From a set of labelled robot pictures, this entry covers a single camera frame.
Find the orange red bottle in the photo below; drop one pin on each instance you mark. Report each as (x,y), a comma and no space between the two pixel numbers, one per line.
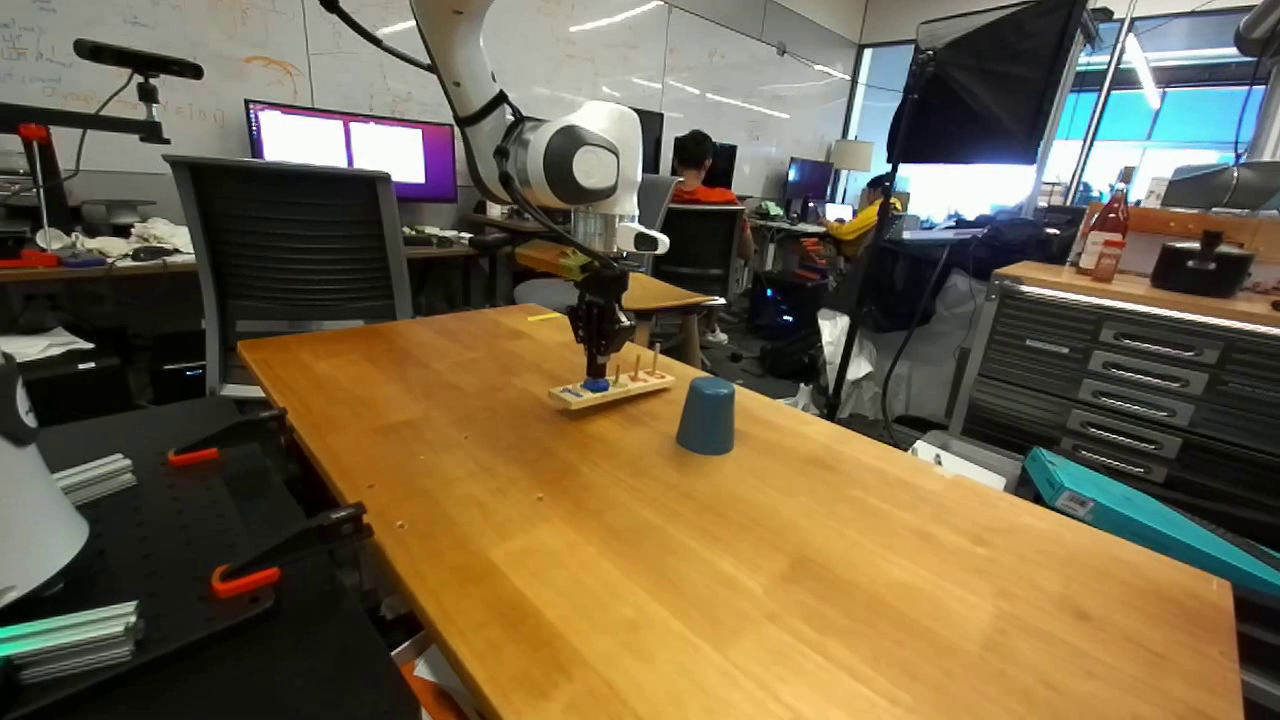
(1107,239)

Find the black softbox light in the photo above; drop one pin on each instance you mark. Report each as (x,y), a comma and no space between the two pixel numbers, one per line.
(992,84)

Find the wooden peg stand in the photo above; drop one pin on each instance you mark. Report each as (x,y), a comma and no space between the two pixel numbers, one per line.
(627,385)

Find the grey mesh office chair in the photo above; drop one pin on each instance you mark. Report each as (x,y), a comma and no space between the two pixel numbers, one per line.
(286,254)

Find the white flat box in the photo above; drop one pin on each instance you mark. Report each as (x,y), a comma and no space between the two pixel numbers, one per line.
(961,462)

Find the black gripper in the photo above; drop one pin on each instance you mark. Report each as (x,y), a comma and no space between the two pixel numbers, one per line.
(600,306)

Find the person in orange shirt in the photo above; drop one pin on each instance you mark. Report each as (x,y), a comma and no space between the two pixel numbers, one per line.
(700,183)

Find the short aluminium extrusion piece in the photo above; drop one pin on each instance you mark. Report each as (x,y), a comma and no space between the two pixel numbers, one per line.
(94,478)

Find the person in yellow shirt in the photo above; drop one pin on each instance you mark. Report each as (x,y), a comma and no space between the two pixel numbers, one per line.
(864,214)

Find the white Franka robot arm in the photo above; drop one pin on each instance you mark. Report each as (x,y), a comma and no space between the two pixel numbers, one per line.
(574,165)

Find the black pot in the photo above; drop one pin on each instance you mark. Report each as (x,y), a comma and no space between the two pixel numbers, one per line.
(1203,267)

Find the aluminium extrusion bars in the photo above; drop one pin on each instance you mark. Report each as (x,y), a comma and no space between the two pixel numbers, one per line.
(66,640)

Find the teal case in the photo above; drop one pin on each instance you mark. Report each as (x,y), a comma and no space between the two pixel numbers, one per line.
(1147,523)

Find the black light stand pole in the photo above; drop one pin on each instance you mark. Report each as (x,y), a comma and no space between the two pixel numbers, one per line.
(852,306)

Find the blue plastic cup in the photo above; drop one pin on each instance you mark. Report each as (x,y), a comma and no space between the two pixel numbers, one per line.
(705,417)

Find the grey drawer cabinet wooden top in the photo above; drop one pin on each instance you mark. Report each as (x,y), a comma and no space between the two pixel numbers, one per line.
(1135,373)

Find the black bar camera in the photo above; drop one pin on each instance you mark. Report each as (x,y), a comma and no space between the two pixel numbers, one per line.
(134,57)

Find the lit computer monitor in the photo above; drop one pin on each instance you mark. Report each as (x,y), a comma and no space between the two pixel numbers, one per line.
(349,144)

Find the black orange bar clamp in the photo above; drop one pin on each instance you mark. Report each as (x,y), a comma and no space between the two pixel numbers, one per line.
(286,549)
(220,442)

